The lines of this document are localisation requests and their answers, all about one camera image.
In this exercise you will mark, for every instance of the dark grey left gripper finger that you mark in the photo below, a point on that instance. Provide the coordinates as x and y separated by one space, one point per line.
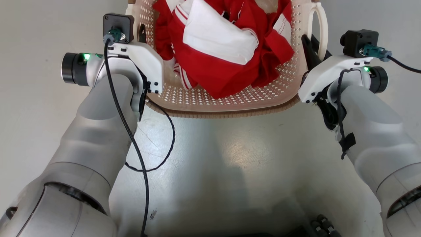
142 34

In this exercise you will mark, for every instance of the red garment with white stripes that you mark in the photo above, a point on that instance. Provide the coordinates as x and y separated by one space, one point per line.
227 77

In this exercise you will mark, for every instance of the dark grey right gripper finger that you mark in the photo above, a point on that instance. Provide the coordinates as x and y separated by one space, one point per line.
310 56
322 51

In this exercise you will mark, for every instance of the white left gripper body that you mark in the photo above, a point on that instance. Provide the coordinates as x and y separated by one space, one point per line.
149 62

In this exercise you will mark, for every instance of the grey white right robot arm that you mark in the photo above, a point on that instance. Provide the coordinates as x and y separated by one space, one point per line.
378 131

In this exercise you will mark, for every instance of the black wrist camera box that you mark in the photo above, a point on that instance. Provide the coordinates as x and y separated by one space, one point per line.
115 21
357 39

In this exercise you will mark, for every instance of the beige perforated plastic laundry basket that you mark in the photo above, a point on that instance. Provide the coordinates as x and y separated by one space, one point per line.
230 98

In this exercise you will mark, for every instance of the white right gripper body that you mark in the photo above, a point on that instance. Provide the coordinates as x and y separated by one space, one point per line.
324 74

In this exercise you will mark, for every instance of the black robot base connectors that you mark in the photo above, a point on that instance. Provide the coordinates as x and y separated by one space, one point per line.
324 227

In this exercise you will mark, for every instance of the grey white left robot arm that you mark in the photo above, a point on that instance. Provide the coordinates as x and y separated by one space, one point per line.
82 138

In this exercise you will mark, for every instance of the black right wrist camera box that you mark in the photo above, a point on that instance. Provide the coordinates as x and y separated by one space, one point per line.
357 39

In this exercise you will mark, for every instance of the white cloth garment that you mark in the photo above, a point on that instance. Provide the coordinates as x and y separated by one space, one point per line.
217 36

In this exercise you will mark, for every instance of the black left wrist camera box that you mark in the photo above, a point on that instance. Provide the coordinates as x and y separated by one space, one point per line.
115 21

